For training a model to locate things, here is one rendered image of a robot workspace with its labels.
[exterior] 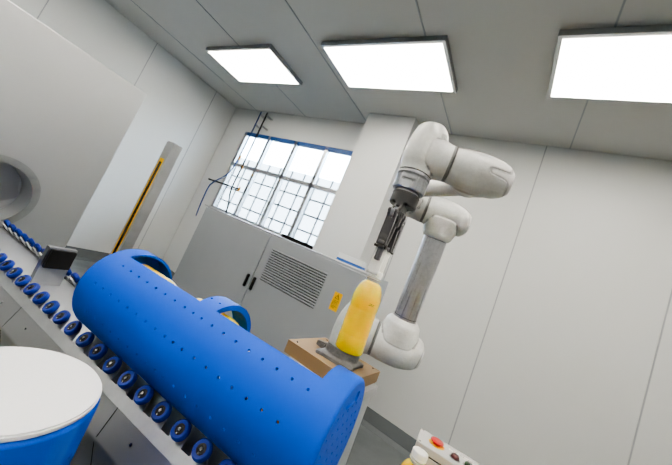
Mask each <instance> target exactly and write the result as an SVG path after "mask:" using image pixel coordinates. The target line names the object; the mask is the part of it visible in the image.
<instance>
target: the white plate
mask: <svg viewBox="0 0 672 465"><path fill-rule="evenodd" d="M101 393H102V383H101V380H100V378H99V376H98V375H97V373H96V372H95V371H94V370H93V369H92V368H91V367H90V366H88V365H87V364H86V363H84V362H82V361H80V360H78V359H76V358H74V357H71V356H69V355H66V354H62V353H59V352H55V351H50V350H45V349H39V348H30V347H6V346H5V347H0V443H7V442H14V441H20V440H26V439H30V438H35V437H38V436H42V435H46V434H48V433H51V432H54V431H57V430H59V429H62V428H64V427H66V426H68V425H70V424H73V423H74V422H76V421H78V420H79V419H81V418H82V417H84V416H85V415H86V414H88V413H89V412H90V411H91V410H92V409H93V408H94V407H95V405H96V404H97V402H98V400H99V398H100V396H101Z"/></svg>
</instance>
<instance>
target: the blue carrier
mask: <svg viewBox="0 0 672 465"><path fill-rule="evenodd" d="M142 264H147V265H149V266H150V267H152V268H153V269H155V270H157V271H158V272H160V273H161V274H163V275H164V276H166V277H168V278H169V279H171V280H172V274H171V270H170V268H169V266H168V265H167V263H166V262H165V261H163V260H162V259H160V258H159V257H157V256H155V255H154V254H152V253H150V252H148V251H145V250H141V249H127V250H122V251H118V252H115V253H113V254H110V255H108V256H106V257H104V258H103V259H101V260H99V261H98V262H97V263H95V264H94V265H93V266H92V267H90V268H89V269H88V270H87V271H86V272H85V274H84V275H83V276H82V277H81V279H80V280H79V282H78V284H77V285H76V288H75V290H74V293H73V297H72V309H73V312H74V314H75V316H76V318H77V319H78V320H79V321H80V322H81V323H82V324H83V325H84V326H85V327H87V328H88V329H89V330H90V331H91V332H92V333H93V334H94V335H95V336H96V337H97V338H99V339H100V340H101V341H102V342H103V343H104V344H105V345H106V346H107V347H108V348H110V349H111V350H112V351H113V352H114V353H115V354H116V355H117V356H118V357H120V358H121V359H122V360H123V361H124V362H125V363H126V364H127V365H128V366H129V367H130V368H132V369H133V370H134V371H135V372H136V373H137V374H138V375H139V376H140V377H141V378H143V379H144V380H145V381H146V382H147V383H148V384H149V385H150V386H152V387H153V388H154V389H155V390H156V391H157V392H158V393H159V394H160V395H161V396H162V397H163V398H165V399H166V400H167V401H168V402H169V403H170V404H171V405H172V406H173V407H174V408H176V409H177V410H178V411H179V412H180V413H181V414H182V415H183V416H184V417H185V418H187V419H188V420H189V421H190V422H191V423H192V424H193V425H194V426H195V427H196V428H198V429H199V430H200V431H201V432H202V433H203V434H204V435H205V436H206V437H207V438H209V439H210V440H211V441H212V442H213V443H214V444H215V445H216V446H217V447H218V448H219V449H221V450H222V451H223V452H224V453H225V454H226V455H227V456H228V457H229V458H230V459H232V460H233V461H234V462H235V463H236V464H237V465H337V464H338V462H339V460H340V458H341V456H342V454H343V452H344V449H345V447H346V445H347V442H348V440H349V438H350V435H351V433H352V430H353V428H354V425H355V423H356V420H357V417H358V414H359V411H360V408H361V404H362V401H363V397H364V391H365V382H364V380H363V378H361V377H360V376H358V375H356V374H355V373H353V372H351V371H350V370H348V369H346V368H345V367H343V366H341V365H338V366H336V367H334V368H333V369H331V370H330V371H329V372H328V373H327V374H326V375H325V376H324V378H323V379H322V378H321V377H319V376H318V375H316V374H315V373H313V372H311V371H310V370H308V369H307V368H305V367H303V366H302V365H300V364H299V363H297V362H296V361H294V360H292V359H291V358H289V357H288V356H286V355H285V354H283V353H281V352H280V351H278V350H277V349H275V348H273V347H272V346H270V345H269V344H267V343H266V342H264V341H262V340H261V339H259V338H258V337H256V336H255V335H253V334H251V333H250V329H251V320H250V316H249V313H248V312H247V310H246V309H245V308H243V307H242V306H240V305H238V304H237V303H235V302H233V301H231V300H230V299H228V298H226V297H222V296H214V297H209V298H206V299H203V300H201V301H199V300H198V299H196V298H194V297H193V296H191V295H190V294H188V293H187V292H185V291H183V290H182V289H180V288H179V287H177V286H175V285H174V284H172V283H171V282H169V281H168V280H166V279H164V278H163V277H161V276H160V275H158V274H157V273H155V272H153V271H152V270H150V269H149V268H147V267H145V266H144V265H142ZM227 311H232V316H233V319H234V320H235V321H236V322H237V323H238V324H239V325H237V324H236V323H234V322H232V321H231V320H229V319H228V318H226V317H224V316H223V315H221V313H223V312H227ZM223 334H224V335H223ZM236 342H237V343H236ZM248 351H249V352H248ZM194 358H195V359H194ZM206 367H207V369H206ZM219 376H220V378H219ZM247 397H248V399H246V398H247ZM261 409H263V411H261ZM277 421H279V424H278V423H277Z"/></svg>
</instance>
